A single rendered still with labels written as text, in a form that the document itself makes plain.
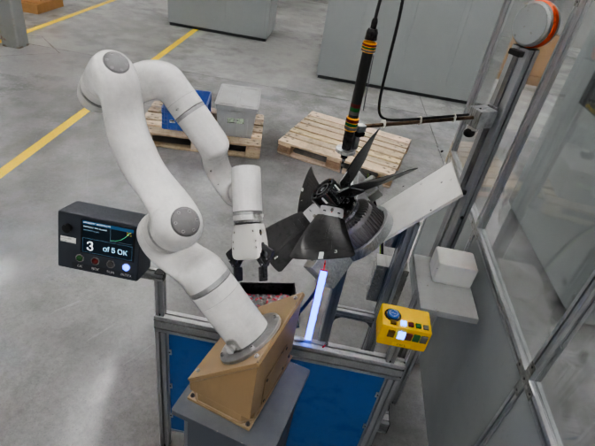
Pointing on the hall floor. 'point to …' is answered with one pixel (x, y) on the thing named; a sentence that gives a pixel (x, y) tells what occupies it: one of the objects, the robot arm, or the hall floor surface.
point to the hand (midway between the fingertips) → (250, 277)
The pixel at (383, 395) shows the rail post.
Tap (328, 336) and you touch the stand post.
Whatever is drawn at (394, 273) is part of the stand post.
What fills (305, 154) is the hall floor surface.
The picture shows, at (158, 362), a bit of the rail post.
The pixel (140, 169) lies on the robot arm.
